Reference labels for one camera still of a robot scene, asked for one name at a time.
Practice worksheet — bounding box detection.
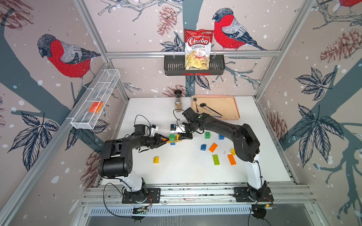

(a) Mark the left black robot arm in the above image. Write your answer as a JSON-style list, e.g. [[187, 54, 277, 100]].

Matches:
[[99, 134, 169, 204]]

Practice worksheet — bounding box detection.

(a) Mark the orange flat brick right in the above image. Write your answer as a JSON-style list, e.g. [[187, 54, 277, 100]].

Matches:
[[227, 154, 237, 166]]

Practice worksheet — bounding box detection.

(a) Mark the black spoon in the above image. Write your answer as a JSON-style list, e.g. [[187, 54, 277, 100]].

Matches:
[[200, 103, 222, 116]]

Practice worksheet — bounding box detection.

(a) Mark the glass spice shaker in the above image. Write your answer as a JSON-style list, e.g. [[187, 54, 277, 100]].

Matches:
[[174, 89, 183, 113]]

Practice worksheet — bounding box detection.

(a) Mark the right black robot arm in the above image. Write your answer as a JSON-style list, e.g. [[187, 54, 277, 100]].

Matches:
[[180, 108, 267, 202]]

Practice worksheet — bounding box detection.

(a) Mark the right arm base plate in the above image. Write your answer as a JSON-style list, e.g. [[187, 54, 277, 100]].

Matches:
[[233, 187, 274, 202]]

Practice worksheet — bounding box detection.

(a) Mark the black wall basket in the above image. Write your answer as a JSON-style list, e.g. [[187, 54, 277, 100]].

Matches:
[[164, 54, 225, 76]]

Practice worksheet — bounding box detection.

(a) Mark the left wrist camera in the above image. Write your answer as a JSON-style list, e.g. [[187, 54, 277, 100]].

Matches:
[[133, 124, 159, 137]]

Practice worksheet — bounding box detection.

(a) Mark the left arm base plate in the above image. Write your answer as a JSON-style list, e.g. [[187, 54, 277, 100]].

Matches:
[[122, 188, 161, 204]]

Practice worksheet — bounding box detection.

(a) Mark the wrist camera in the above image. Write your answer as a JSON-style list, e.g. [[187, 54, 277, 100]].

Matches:
[[170, 124, 185, 133], [133, 124, 159, 137]]

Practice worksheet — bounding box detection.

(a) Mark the small grey spoon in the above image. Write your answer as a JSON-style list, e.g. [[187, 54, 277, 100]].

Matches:
[[192, 98, 199, 113]]

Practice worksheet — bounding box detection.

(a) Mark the orange block in wire basket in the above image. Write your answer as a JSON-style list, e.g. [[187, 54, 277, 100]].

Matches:
[[88, 102, 104, 114]]

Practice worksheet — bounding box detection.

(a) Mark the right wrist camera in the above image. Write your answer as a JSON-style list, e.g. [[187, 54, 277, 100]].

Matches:
[[170, 124, 185, 133]]

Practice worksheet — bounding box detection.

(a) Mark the Chuba cassava chips bag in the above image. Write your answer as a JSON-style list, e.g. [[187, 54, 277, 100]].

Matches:
[[184, 29, 214, 70]]

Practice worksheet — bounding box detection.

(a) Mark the beige tray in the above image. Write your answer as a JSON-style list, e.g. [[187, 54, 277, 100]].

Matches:
[[191, 95, 240, 120]]

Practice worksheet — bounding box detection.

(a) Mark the orange brick centre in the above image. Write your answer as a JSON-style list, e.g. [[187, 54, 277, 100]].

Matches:
[[209, 143, 218, 153]]

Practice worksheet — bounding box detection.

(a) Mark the white wire wall basket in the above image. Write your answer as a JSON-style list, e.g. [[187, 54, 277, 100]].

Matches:
[[71, 69, 120, 130]]

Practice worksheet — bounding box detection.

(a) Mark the lime green flat brick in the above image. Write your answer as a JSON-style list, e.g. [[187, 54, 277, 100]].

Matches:
[[212, 154, 220, 166]]

